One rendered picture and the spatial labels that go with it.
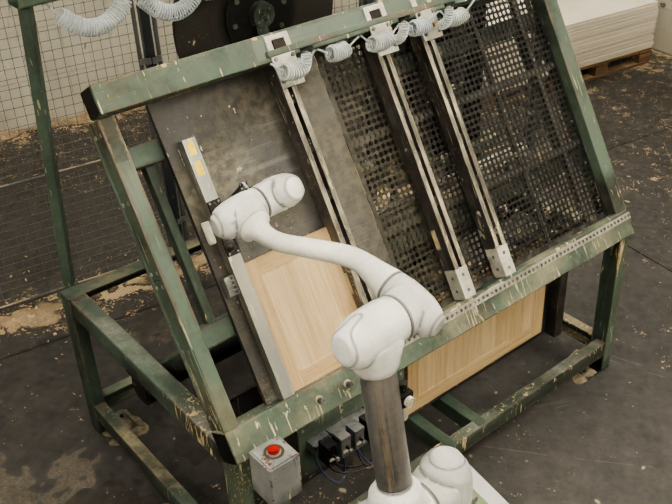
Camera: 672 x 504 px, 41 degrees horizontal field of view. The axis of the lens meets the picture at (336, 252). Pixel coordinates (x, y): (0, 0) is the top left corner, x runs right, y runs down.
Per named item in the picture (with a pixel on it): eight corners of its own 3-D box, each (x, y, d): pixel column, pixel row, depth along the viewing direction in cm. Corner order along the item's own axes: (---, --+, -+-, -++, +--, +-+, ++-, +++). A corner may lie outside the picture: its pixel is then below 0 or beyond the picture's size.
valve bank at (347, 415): (326, 501, 315) (322, 451, 302) (301, 478, 324) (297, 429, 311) (428, 434, 341) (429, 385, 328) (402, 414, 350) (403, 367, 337)
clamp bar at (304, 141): (365, 349, 335) (403, 350, 315) (249, 45, 320) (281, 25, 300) (385, 338, 340) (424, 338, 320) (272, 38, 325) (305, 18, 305)
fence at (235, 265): (278, 399, 314) (284, 399, 311) (177, 143, 302) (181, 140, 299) (290, 392, 317) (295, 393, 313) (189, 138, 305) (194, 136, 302)
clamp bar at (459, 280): (450, 302, 359) (491, 299, 338) (347, 16, 344) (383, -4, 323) (468, 292, 364) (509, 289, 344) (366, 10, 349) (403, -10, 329)
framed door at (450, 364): (404, 412, 398) (407, 415, 396) (404, 312, 368) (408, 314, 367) (537, 329, 444) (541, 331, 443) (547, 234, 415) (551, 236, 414)
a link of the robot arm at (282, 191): (275, 171, 273) (241, 189, 266) (301, 163, 260) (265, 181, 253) (290, 203, 275) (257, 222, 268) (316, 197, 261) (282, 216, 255)
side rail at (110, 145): (211, 431, 306) (224, 433, 297) (86, 126, 292) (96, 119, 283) (225, 423, 309) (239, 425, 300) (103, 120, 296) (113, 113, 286)
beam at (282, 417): (223, 463, 308) (237, 467, 298) (210, 431, 306) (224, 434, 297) (616, 235, 422) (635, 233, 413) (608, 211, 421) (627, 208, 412)
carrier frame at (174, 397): (255, 613, 343) (233, 456, 299) (91, 425, 435) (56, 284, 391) (608, 366, 457) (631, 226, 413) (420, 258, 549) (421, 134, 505)
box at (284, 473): (274, 511, 288) (269, 471, 279) (252, 490, 296) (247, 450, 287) (303, 492, 294) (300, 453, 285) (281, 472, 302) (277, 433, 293)
